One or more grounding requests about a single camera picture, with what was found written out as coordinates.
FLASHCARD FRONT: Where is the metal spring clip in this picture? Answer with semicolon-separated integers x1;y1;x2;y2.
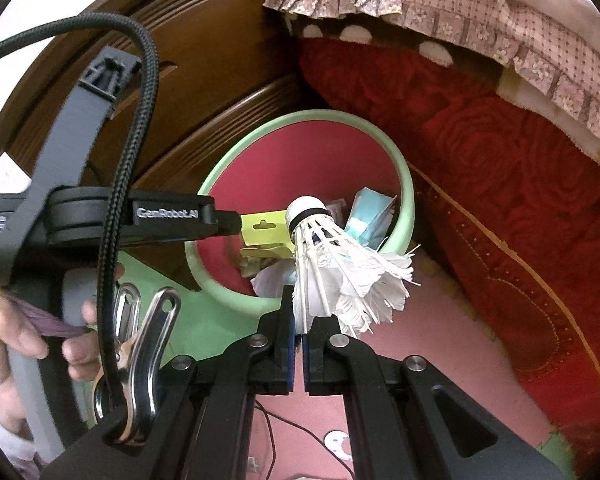
92;282;182;443

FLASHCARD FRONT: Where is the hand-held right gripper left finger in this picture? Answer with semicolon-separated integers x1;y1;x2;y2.
42;286;297;480

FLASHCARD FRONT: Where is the white round plastic piece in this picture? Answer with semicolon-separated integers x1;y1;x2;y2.
324;430;353;461

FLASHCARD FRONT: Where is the white feather shuttlecock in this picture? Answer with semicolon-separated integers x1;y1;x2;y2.
285;195;423;338

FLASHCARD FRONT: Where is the pink frilled bedsheet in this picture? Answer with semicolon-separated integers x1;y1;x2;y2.
262;0;600;156

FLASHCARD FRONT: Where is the purple wrist strap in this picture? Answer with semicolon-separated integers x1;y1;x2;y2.
0;292;83;338

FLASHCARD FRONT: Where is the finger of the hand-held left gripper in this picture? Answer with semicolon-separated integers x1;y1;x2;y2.
211;208;244;238

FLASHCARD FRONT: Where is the person's left hand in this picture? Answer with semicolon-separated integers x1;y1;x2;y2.
0;297;103;438

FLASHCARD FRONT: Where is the brown wooden nightstand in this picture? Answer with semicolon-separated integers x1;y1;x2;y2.
0;0;306;201

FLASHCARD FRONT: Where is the thin dark wire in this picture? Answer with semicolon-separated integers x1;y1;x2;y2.
257;400;356;480

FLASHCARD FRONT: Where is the person's left forearm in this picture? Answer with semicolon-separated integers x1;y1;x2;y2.
0;400;41;471

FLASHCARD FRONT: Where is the yellow-green hang card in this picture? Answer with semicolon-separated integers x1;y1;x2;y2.
239;210;295;263

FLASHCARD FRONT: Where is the light blue snack packet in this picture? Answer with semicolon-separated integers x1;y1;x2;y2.
342;187;398;251

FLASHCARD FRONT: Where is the pink foam floor mat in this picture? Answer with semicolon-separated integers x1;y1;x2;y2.
250;255;561;480

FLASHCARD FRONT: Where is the brown polka dot blanket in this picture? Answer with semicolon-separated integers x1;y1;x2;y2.
282;10;511;68

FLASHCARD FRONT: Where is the red floral bed cover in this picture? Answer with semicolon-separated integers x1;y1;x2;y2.
297;37;600;466

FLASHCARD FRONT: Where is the red bucket with green rim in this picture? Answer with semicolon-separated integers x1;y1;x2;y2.
185;109;415;317

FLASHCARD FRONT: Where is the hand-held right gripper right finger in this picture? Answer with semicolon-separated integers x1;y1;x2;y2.
302;316;551;480

